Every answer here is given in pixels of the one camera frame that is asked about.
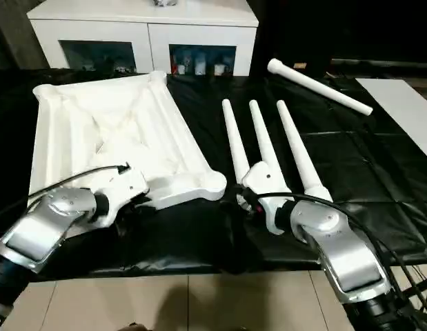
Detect white plastic table leg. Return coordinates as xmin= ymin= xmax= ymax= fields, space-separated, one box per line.
xmin=267 ymin=59 xmax=374 ymax=117
xmin=248 ymin=99 xmax=286 ymax=173
xmin=221 ymin=99 xmax=254 ymax=208
xmin=276 ymin=99 xmax=332 ymax=203

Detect black work mat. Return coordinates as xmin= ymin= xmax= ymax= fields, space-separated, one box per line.
xmin=0 ymin=66 xmax=427 ymax=280

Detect white cabinet with glass doors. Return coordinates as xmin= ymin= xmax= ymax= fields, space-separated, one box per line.
xmin=27 ymin=0 xmax=259 ymax=77

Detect flat white board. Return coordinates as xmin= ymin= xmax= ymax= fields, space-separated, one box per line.
xmin=355 ymin=77 xmax=427 ymax=165

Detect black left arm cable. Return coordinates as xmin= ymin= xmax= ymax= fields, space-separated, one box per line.
xmin=26 ymin=163 xmax=131 ymax=204

